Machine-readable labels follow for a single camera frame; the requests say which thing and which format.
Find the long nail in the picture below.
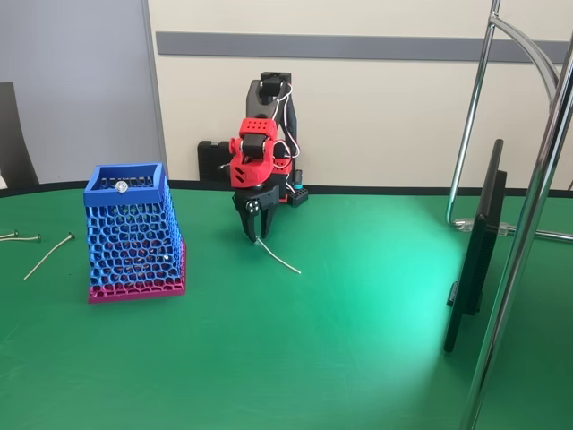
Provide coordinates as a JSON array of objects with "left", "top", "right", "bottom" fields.
[
  {"left": 253, "top": 236, "right": 302, "bottom": 274},
  {"left": 23, "top": 231, "right": 76, "bottom": 281}
]

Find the blue pink mesh basket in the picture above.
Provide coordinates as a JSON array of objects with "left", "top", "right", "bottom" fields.
[{"left": 83, "top": 161, "right": 188, "bottom": 305}]

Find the black ribbed box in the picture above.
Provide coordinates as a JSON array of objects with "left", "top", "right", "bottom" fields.
[{"left": 198, "top": 140, "right": 237, "bottom": 183}]

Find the green table cloth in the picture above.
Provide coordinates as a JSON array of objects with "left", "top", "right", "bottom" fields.
[{"left": 0, "top": 178, "right": 573, "bottom": 430}]

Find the clear plastic clip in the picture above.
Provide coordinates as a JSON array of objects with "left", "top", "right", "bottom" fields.
[{"left": 452, "top": 217, "right": 511, "bottom": 237}]

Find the black monitor on right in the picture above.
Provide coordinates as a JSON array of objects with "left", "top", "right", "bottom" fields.
[{"left": 442, "top": 138, "right": 509, "bottom": 355}]

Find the chrome tube stand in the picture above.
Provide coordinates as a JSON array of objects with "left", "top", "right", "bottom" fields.
[{"left": 445, "top": 0, "right": 573, "bottom": 430}]

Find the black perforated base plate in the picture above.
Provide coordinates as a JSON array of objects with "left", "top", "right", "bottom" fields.
[{"left": 286, "top": 186, "right": 311, "bottom": 208}]

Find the red white servo cable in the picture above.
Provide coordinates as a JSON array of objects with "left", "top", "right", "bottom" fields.
[{"left": 272, "top": 82, "right": 302, "bottom": 159}]

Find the grey wall rail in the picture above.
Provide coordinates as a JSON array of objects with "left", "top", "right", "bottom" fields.
[{"left": 155, "top": 30, "right": 569, "bottom": 64}]

